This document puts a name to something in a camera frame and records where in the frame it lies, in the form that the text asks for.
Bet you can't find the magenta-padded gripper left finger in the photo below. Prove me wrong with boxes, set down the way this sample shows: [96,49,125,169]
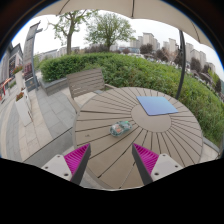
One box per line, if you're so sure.
[41,143,92,186]

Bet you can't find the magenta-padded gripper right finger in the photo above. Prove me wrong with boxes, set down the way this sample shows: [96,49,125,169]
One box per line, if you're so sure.
[131,143,184,186]

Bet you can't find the transparent computer mouse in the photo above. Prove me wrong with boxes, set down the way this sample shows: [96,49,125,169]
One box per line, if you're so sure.
[109,120,133,138]

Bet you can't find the blue square mouse pad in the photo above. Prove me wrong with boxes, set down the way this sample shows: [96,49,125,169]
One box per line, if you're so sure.
[136,95,179,117]

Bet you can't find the white planter box with flowers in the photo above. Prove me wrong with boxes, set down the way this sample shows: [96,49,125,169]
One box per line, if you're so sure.
[14,91,34,127]

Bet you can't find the grey-brown slatted chair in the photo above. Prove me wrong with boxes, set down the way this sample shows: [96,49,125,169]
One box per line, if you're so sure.
[65,68,116,114]

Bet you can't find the green hedge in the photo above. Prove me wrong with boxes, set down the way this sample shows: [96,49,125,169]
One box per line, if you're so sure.
[39,52,224,146]

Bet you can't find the dark curved parasol pole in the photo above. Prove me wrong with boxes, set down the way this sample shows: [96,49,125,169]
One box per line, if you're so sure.
[175,29,187,100]

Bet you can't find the tall dark sign pillar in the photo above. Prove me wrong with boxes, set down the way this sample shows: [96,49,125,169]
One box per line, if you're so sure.
[22,22,43,92]

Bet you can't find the far high-rise buildings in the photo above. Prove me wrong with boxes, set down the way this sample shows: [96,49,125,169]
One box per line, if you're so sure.
[129,32,216,73]

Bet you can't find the tree with bare trunk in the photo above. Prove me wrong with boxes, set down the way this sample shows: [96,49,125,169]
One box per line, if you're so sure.
[48,9,98,55]

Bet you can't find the round leafy tree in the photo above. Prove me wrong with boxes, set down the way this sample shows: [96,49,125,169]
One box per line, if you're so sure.
[85,12,136,52]

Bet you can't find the beige parasol canopy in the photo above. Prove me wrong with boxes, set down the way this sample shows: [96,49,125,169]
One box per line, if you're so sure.
[34,0,214,50]

